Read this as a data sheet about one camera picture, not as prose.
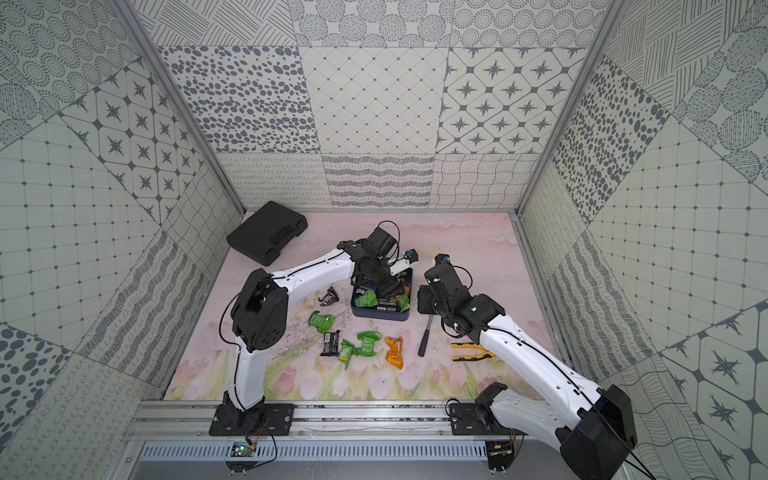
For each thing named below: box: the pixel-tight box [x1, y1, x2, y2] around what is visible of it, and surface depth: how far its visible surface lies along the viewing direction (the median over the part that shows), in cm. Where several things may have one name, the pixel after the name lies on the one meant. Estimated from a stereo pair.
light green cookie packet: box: [338, 339, 353, 370], surface depth 85 cm
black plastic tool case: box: [227, 201, 309, 266], surface depth 110 cm
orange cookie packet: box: [384, 336, 404, 370], surface depth 85 cm
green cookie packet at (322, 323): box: [308, 311, 336, 334], surface depth 92 cm
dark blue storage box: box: [351, 268, 413, 321], surface depth 94 cm
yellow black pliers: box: [451, 342, 496, 361], surface depth 88 cm
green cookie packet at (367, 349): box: [356, 331, 381, 357], surface depth 87 cm
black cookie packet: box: [319, 330, 340, 357], surface depth 87 cm
